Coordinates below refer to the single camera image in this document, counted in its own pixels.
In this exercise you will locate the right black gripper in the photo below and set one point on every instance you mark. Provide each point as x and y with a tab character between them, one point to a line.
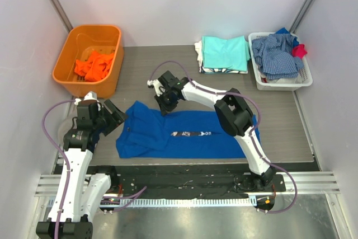
166	102

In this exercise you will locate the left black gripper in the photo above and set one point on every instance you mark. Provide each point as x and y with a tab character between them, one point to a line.
108	118

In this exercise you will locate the blue t shirt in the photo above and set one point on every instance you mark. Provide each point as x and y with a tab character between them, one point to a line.
184	134

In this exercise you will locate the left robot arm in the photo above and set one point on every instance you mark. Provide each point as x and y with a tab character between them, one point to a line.
76	201

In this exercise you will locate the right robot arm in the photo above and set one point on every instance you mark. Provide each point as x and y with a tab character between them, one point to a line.
234	115

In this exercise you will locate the grey cap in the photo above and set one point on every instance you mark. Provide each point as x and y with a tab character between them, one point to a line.
64	127

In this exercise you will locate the folded white printed t shirt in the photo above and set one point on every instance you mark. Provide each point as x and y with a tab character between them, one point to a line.
202	69

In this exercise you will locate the orange t shirt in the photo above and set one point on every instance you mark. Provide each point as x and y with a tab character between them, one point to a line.
95	68

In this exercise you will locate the orange plastic tub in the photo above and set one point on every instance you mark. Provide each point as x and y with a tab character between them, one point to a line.
81	42

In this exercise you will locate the folded teal t shirt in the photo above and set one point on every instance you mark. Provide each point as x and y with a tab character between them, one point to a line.
232	54

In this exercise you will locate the blue checkered shirt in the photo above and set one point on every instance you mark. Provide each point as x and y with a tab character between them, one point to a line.
273	55

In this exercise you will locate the blue cloth in basket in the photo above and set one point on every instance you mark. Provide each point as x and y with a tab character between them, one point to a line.
285	31

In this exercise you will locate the red cloth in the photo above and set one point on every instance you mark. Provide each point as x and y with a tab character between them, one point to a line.
299	51

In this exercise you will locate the white plastic laundry basket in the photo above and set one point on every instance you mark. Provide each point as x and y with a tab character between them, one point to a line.
304	74

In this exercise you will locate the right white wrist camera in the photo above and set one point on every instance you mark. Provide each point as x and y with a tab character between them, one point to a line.
157	86

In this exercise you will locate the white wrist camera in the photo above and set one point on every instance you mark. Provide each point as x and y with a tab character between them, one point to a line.
157	86
92	96

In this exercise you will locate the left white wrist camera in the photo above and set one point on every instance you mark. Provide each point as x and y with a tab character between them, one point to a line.
92	96

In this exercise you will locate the slotted white cable duct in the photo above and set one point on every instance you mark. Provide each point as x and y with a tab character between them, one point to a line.
166	203

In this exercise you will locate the right aluminium corner post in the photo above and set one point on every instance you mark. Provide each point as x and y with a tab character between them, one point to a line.
307	1

